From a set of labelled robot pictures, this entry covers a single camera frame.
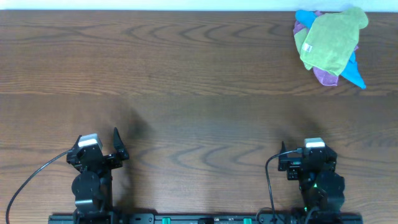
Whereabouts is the purple microfiber cloth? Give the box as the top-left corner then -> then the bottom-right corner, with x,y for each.
293,10 -> 366,89

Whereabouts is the black cable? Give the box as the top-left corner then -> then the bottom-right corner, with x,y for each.
255,148 -> 304,224
5,149 -> 73,224

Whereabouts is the green microfiber cloth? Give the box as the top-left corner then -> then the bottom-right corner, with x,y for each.
300,7 -> 369,76

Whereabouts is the left black cable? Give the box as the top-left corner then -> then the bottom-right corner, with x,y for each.
5,149 -> 73,224

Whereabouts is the blue microfiber cloth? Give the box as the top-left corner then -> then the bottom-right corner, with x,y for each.
294,7 -> 369,89

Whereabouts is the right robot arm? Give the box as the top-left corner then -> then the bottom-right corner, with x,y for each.
278,138 -> 345,223

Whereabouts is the right black cable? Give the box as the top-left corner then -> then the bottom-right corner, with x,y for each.
255,148 -> 304,224

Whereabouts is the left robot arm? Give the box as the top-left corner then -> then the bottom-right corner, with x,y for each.
67,128 -> 129,223

